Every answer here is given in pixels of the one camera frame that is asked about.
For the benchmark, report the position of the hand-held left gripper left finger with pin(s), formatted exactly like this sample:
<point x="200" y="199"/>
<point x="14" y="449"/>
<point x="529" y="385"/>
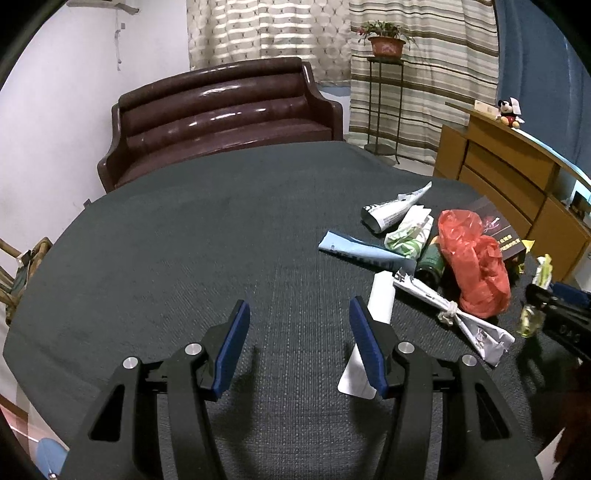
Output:
<point x="231" y="350"/>

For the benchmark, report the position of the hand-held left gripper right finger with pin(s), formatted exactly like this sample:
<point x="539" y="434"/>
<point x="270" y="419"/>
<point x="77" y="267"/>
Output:
<point x="367" y="346"/>

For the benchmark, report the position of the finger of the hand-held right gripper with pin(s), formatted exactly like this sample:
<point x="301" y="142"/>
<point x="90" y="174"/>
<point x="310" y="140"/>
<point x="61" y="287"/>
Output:
<point x="570" y="291"/>
<point x="540" y="297"/>

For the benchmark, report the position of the yellow twisted wrapper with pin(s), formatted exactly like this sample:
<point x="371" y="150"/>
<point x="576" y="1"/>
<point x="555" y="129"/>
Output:
<point x="544" y="272"/>

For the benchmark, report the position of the white tube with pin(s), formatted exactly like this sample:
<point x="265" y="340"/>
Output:
<point x="381" y="300"/>

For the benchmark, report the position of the light blue packet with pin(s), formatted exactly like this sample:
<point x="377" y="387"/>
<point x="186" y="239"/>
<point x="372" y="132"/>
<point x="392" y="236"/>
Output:
<point x="351" y="247"/>

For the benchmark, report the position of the person's right forearm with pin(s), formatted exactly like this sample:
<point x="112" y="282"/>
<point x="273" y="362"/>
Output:
<point x="577" y="415"/>

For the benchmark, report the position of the yellow paper scrap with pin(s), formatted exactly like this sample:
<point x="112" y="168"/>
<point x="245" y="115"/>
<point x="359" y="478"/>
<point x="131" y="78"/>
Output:
<point x="528" y="243"/>

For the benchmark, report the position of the red plastic bag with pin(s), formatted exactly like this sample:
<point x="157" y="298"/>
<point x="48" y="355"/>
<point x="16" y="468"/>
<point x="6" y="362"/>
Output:
<point x="480" y="267"/>

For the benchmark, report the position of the dark brown box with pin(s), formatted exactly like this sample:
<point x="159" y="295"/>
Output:
<point x="503" y="230"/>

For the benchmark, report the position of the knotted printed paper wrapper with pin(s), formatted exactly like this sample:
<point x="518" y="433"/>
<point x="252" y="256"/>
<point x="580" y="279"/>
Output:
<point x="425" y="293"/>

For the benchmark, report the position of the green bottle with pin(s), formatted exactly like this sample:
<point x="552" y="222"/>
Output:
<point x="431" y="263"/>

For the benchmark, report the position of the dark grey tablecloth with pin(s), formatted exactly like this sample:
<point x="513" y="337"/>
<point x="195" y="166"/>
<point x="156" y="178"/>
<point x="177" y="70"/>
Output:
<point x="184" y="254"/>

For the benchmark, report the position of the green and white wrapper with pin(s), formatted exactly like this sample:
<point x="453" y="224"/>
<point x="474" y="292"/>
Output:
<point x="408" y="233"/>

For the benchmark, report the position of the rolled black-and-white printed paper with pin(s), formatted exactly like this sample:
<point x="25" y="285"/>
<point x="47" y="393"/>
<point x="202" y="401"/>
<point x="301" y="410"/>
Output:
<point x="392" y="212"/>

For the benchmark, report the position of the wooden cabinet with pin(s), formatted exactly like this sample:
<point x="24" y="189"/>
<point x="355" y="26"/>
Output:
<point x="498" y="161"/>

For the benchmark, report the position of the mouse plush toy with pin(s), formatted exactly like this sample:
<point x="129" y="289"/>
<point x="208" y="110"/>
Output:
<point x="509" y="115"/>

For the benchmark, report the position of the small white box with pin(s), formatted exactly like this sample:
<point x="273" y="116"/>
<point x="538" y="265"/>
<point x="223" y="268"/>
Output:
<point x="485" y="108"/>

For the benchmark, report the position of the bamboo chair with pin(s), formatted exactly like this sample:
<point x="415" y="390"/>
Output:
<point x="23" y="272"/>

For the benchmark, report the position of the brown leather sofa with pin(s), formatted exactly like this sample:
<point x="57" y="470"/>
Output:
<point x="207" y="115"/>

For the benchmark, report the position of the blue curtain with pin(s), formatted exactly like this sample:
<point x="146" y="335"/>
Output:
<point x="540" y="55"/>

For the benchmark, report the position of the black metal plant stand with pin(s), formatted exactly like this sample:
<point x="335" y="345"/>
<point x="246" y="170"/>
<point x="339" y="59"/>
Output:
<point x="369" y="101"/>

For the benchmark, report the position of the striped beige curtain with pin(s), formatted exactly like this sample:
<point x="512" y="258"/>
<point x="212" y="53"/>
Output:
<point x="438" y="69"/>

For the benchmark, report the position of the potted plant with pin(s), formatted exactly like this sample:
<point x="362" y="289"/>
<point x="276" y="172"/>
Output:
<point x="387" y="46"/>

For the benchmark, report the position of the circle-patterned beige curtain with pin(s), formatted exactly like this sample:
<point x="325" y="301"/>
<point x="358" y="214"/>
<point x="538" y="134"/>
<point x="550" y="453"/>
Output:
<point x="258" y="32"/>

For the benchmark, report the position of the white air conditioner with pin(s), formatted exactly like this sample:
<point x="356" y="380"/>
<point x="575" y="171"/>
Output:
<point x="106" y="3"/>

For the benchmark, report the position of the small dark frame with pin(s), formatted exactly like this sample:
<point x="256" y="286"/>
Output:
<point x="579" y="198"/>

